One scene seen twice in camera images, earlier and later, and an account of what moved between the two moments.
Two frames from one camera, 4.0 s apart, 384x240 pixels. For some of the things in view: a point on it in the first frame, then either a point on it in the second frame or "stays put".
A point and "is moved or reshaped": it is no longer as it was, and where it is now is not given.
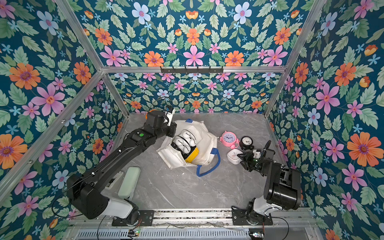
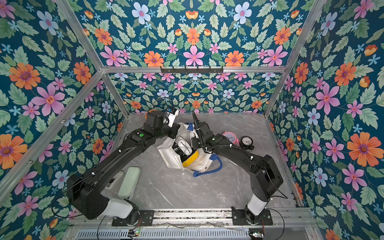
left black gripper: (172, 128) stays put
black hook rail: (192, 71) stays put
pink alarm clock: (229, 139) stays put
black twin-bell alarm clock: (246, 143) stays put
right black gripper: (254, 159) to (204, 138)
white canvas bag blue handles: (208, 158) is moved or reshaped
